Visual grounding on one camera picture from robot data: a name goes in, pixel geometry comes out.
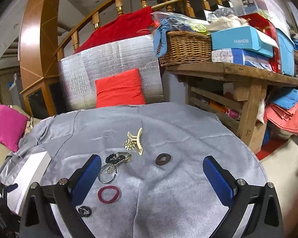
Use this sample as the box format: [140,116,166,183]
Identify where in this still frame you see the blue cloth in basket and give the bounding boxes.
[153,16,191,58]

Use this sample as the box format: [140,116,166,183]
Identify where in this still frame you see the cream hair claw clip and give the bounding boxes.
[127,127,144,156]

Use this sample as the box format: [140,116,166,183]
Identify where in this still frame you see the white blue patterned box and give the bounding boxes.
[212,48,272,71]

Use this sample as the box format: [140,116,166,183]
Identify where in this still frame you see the red blanket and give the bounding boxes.
[74,7,153,54]

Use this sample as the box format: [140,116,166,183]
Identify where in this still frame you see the small black ring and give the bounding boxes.
[76,205,93,218]

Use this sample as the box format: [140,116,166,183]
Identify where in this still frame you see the silver foil insulation board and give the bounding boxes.
[59,35,164,111]

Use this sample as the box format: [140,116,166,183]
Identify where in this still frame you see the light blue shoe box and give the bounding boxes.
[211,26,273,58]

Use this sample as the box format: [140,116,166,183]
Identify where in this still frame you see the red gift box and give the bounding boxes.
[240,13,281,73]

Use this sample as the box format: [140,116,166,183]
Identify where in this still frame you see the stack of folded cloths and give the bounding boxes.
[264,87,298,134]

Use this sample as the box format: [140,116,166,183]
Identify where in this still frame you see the wooden cabinet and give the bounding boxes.
[19,0,60,116]

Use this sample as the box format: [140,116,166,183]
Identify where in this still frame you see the red cushion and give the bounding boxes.
[95,68,146,108]

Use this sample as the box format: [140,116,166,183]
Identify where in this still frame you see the white jewelry tray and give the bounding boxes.
[7,152,51,216]

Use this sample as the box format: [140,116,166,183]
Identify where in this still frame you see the wicker basket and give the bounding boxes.
[158,31,212,67]

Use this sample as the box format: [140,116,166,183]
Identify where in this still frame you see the clear glass bangle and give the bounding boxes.
[98,164,118,184]

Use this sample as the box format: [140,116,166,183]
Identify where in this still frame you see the black beaded bracelet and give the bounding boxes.
[105,153,126,164]

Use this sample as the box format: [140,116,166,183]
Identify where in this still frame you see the magenta pillow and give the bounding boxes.
[0,105,28,152]

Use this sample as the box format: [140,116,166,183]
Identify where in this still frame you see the dark red hair tie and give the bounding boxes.
[97,185,122,204]

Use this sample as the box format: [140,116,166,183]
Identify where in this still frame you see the wooden shelf table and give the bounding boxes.
[166,62,298,154]

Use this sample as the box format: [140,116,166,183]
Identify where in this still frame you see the grey table cloth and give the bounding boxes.
[0,103,267,237]

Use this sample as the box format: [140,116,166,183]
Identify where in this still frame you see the brown round disc ring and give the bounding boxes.
[155,153,172,166]

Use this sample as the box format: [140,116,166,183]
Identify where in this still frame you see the gold snowflake brooch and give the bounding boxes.
[124,139,137,152]

